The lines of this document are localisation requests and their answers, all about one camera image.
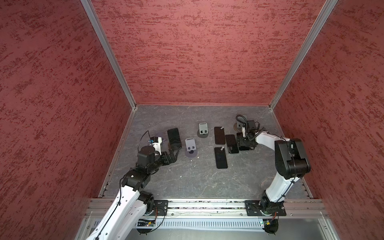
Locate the green-edged black phone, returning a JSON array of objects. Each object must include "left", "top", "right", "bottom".
[{"left": 225, "top": 135, "right": 240, "bottom": 154}]

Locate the dark phone with sticker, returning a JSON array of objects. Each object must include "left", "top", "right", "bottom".
[{"left": 214, "top": 127, "right": 226, "bottom": 145}]

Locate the silver-edged phone with sticker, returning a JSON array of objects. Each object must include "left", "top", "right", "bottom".
[{"left": 237, "top": 133, "right": 251, "bottom": 151}]

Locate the grey stand wooden base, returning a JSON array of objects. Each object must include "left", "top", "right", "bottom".
[{"left": 234, "top": 115, "right": 247, "bottom": 133}]

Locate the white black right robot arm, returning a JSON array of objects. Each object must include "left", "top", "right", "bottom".
[{"left": 236, "top": 115, "right": 311, "bottom": 216}]

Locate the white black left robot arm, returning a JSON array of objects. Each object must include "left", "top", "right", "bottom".
[{"left": 88, "top": 146, "right": 180, "bottom": 240}]

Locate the grey metal phone stand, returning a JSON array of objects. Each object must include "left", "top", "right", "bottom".
[{"left": 197, "top": 123, "right": 209, "bottom": 138}]

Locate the left circuit board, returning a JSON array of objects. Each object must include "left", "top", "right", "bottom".
[{"left": 137, "top": 219, "right": 157, "bottom": 228}]

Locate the circuit board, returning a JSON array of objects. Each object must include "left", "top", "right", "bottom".
[
  {"left": 137, "top": 219, "right": 157, "bottom": 228},
  {"left": 263, "top": 219, "right": 279, "bottom": 235}
]

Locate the right circuit board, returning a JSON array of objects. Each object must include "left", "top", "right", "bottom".
[{"left": 263, "top": 219, "right": 279, "bottom": 235}]

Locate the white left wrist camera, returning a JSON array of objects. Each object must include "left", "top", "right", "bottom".
[{"left": 150, "top": 137, "right": 163, "bottom": 155}]

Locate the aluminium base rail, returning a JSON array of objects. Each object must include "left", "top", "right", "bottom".
[{"left": 78, "top": 198, "right": 331, "bottom": 239}]

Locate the aluminium corner post right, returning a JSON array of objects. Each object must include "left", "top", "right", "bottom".
[{"left": 269, "top": 0, "right": 338, "bottom": 112}]

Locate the aluminium corner post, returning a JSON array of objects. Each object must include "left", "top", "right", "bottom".
[
  {"left": 81, "top": 0, "right": 137, "bottom": 111},
  {"left": 269, "top": 0, "right": 338, "bottom": 112}
]

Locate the aluminium corner post left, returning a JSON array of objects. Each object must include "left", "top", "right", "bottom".
[{"left": 81, "top": 0, "right": 137, "bottom": 111}]

